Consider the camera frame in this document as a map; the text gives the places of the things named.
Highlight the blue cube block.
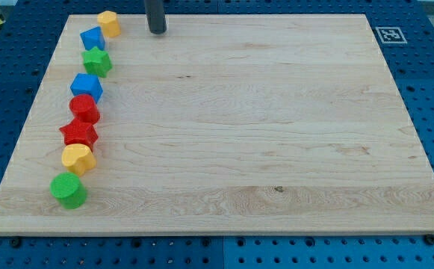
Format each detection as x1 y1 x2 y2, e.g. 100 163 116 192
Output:
70 73 103 103

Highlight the blue triangle block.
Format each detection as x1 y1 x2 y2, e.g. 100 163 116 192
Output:
80 26 105 51

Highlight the green star block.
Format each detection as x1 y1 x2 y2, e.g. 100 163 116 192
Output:
81 46 113 78

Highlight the yellow heart block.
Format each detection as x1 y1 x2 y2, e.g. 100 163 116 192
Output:
61 143 96 176

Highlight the yellow hexagon block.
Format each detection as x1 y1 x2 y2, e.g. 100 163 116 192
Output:
97 10 121 37

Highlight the wooden board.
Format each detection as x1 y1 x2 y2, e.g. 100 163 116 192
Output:
0 14 434 237

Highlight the white fiducial marker tag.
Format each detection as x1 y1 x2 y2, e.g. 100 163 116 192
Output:
375 26 407 44

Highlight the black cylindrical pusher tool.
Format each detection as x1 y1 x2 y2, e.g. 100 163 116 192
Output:
143 0 167 34

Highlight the red cylinder block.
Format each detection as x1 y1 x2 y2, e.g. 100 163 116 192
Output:
69 93 100 124

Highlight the green cylinder block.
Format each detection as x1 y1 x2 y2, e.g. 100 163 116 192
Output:
49 172 87 209

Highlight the red star block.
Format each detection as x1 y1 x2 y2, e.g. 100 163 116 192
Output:
59 118 99 151

